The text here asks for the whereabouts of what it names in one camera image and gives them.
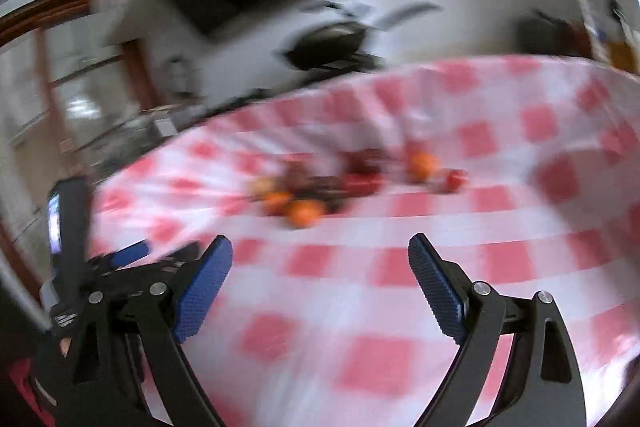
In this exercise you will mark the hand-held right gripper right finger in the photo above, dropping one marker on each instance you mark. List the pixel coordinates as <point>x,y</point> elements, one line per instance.
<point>437,287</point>

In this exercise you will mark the black wok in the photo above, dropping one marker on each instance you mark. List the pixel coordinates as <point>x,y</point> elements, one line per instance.
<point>327,42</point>

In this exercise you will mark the red white checked tablecloth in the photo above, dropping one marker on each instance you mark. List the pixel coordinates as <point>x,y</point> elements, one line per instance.
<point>350,267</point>

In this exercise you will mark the red object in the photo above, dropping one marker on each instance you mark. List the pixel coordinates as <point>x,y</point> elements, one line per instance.
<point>30,394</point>

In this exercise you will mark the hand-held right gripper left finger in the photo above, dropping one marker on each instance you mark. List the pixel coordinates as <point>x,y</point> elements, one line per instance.
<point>202,287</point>

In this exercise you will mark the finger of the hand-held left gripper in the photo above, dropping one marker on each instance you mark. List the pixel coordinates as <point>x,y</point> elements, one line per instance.
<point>131,253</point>
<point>182,254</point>

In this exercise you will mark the wrinkled dark red apple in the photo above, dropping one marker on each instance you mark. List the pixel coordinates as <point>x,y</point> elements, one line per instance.
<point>297,172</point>

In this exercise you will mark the large orange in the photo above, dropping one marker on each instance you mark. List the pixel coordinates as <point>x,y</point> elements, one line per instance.
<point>305,213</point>

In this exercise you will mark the dark container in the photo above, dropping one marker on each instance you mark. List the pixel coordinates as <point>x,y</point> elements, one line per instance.
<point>547,34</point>

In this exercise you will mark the wooden glass door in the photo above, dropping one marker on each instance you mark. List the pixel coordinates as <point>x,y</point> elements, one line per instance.
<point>45,14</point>

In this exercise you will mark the red tomato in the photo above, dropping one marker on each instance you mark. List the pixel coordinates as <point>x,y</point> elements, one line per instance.
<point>361,184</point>
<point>452,181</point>

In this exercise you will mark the striped pepino melon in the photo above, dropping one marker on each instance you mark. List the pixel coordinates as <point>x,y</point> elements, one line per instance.
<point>261,186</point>

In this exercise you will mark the yellow packet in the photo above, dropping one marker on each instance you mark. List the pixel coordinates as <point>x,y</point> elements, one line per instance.
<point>621,53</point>

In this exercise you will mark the dark round fruit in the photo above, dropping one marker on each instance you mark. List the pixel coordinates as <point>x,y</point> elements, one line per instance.
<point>327,194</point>

